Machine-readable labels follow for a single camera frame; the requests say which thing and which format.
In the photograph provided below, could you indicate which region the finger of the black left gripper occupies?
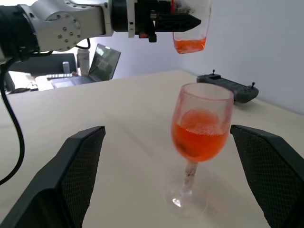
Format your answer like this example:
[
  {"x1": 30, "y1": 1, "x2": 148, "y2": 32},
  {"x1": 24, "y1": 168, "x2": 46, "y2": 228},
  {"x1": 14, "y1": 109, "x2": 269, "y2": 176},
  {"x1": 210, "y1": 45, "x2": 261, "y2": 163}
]
[
  {"x1": 155, "y1": 12, "x2": 202, "y2": 33},
  {"x1": 174, "y1": 0, "x2": 198, "y2": 13}
]

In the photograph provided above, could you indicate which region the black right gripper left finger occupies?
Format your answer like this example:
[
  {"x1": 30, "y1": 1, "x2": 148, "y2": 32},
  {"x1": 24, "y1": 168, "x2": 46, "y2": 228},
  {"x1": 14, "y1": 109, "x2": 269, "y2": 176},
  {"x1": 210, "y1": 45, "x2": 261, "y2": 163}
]
[{"x1": 0, "y1": 125, "x2": 106, "y2": 228}]

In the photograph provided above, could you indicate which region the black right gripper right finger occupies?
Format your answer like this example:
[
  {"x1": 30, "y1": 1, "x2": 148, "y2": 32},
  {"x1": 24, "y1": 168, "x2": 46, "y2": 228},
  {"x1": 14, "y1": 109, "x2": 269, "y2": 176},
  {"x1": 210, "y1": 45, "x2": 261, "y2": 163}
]
[{"x1": 229, "y1": 123, "x2": 304, "y2": 228}]

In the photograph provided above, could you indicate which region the clear bottle with orange drink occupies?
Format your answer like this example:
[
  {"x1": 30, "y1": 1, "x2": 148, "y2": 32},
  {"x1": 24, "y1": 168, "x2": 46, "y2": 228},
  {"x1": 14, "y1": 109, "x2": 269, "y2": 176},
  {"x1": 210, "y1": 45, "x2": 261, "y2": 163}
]
[{"x1": 171, "y1": 0, "x2": 212, "y2": 55}]

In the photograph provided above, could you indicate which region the clear wine glass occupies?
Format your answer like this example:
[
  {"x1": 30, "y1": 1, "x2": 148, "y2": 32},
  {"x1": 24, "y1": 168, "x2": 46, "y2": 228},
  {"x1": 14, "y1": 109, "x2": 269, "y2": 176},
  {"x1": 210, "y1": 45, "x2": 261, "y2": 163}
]
[{"x1": 164, "y1": 82, "x2": 236, "y2": 218}]

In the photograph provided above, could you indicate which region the white drink bottle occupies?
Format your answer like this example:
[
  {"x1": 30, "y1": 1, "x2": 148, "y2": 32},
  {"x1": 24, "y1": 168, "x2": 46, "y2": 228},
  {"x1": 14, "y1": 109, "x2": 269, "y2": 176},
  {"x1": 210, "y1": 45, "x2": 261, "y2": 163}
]
[{"x1": 76, "y1": 47, "x2": 91, "y2": 76}]

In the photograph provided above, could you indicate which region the dark grey laptop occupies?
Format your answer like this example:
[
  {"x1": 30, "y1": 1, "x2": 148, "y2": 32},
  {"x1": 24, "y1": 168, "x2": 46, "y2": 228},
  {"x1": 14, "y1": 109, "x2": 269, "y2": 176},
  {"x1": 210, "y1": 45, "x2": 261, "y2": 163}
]
[{"x1": 50, "y1": 43, "x2": 122, "y2": 89}]

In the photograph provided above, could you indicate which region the grey handheld remote controller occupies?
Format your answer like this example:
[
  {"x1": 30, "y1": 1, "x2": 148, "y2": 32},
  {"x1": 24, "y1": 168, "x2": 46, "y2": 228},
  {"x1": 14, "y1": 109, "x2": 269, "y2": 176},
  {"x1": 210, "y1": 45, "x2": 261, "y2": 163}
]
[{"x1": 196, "y1": 69, "x2": 260, "y2": 104}]

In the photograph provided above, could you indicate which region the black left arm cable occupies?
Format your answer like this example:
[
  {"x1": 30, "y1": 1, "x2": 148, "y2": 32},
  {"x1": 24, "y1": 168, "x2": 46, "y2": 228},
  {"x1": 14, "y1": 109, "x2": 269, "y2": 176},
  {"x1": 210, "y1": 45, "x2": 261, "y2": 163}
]
[{"x1": 0, "y1": 38, "x2": 92, "y2": 187}]

